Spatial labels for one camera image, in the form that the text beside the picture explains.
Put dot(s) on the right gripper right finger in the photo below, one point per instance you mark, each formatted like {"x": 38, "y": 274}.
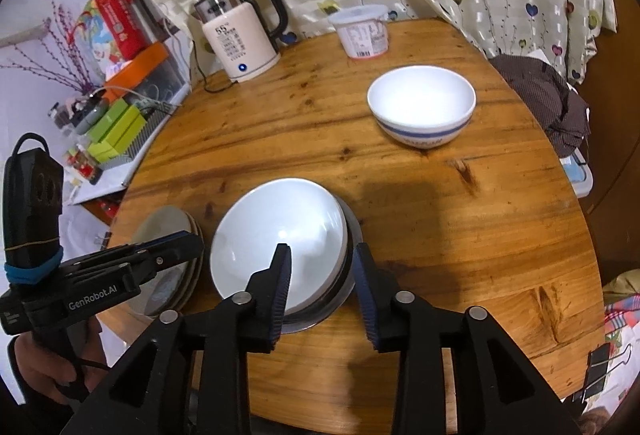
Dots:
{"x": 376, "y": 290}

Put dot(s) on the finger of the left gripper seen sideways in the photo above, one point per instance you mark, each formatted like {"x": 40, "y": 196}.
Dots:
{"x": 144, "y": 259}

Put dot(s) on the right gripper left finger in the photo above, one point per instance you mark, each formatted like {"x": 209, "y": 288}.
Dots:
{"x": 269, "y": 290}

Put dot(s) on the steel plate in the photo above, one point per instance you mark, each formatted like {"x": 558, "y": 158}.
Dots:
{"x": 340, "y": 288}

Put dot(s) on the left hand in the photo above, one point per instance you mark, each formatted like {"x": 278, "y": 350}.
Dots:
{"x": 41, "y": 371}

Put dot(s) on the red labelled jar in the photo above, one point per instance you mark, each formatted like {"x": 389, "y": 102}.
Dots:
{"x": 84, "y": 165}

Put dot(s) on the lime green box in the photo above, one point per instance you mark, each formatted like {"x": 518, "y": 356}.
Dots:
{"x": 120, "y": 136}

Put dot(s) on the grey pouch case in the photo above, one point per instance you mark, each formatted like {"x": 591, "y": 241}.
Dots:
{"x": 86, "y": 118}

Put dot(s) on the chevron patterned tray box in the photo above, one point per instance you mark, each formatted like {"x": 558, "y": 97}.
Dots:
{"x": 154, "y": 121}

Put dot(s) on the orange tray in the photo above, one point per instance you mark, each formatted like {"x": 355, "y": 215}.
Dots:
{"x": 141, "y": 66}

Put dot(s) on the white bowl blue stripe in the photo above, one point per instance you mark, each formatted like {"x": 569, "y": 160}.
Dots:
{"x": 422, "y": 106}

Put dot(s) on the white electric kettle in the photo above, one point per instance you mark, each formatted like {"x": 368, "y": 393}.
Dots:
{"x": 239, "y": 36}

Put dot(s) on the red snack bag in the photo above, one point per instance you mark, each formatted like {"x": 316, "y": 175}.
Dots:
{"x": 110, "y": 30}

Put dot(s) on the dark brown cloth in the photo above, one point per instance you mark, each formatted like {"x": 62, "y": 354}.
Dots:
{"x": 559, "y": 110}

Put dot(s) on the white plastic cup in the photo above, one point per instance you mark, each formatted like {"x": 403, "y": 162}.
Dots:
{"x": 362, "y": 30}

